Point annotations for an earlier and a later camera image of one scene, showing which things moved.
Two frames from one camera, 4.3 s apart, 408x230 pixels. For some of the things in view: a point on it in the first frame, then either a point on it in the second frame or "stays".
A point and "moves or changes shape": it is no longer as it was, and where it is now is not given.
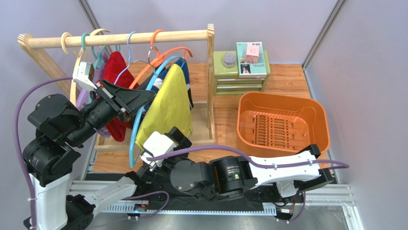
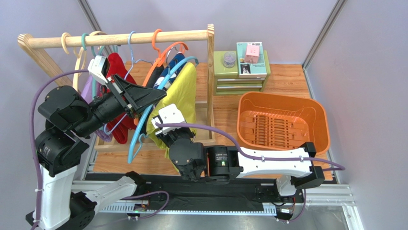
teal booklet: [250, 70] stays
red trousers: [116, 70] stays
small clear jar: [229, 59] stays
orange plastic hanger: [158, 60] moves or changes shape
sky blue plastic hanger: [133, 152] → [149, 105]
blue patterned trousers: [183, 63] → [178, 59]
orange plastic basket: [271, 124] stays
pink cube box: [252, 54] stays
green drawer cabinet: [227, 82] stays
